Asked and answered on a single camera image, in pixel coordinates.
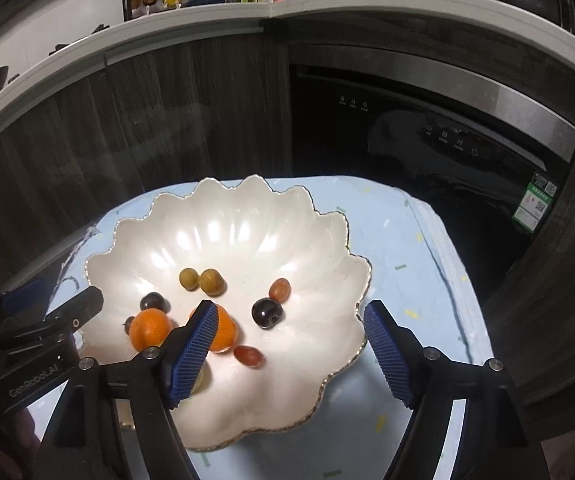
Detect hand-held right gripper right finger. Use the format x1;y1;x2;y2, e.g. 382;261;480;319
363;300;531;480

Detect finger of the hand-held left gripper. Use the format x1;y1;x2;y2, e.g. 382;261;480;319
0;280;51;336
42;286;105;333

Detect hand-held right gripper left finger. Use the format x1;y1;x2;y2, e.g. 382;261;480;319
38;299;219;480

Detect green round fruit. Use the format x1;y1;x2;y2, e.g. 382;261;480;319
190;362;211;393

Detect orange tangerine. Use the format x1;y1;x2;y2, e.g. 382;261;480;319
128;309;174;353
190;304;239;353

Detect dark purple plum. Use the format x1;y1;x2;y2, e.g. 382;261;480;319
140;292;168;312
252;297;283;331

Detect large brown longan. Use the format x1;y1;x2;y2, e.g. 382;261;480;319
198;268;226;296

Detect white scalloped ceramic bowl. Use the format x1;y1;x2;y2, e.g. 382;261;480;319
82;175;372;452

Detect light blue patterned cloth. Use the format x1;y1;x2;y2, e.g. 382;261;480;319
48;175;493;480

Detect black built-in dishwasher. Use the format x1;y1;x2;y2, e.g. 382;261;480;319
287;42;575;311

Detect dark wood base cabinet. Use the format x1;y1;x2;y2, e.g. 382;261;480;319
482;80;575;411
0;25;293;311

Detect dark cloth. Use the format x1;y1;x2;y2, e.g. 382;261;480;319
75;22;111;38

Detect white kitchen countertop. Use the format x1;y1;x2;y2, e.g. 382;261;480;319
0;0;575;131

